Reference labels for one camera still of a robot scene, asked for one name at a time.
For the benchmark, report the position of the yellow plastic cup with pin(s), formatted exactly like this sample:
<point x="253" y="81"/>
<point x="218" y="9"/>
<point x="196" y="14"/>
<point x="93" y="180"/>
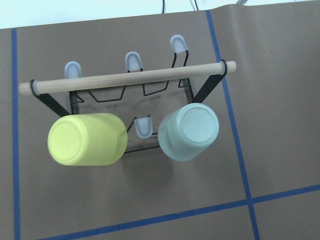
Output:
<point x="93" y="139"/>

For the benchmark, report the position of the black wire cup rack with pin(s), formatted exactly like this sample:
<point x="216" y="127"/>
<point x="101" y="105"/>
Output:
<point x="61" y="95"/>

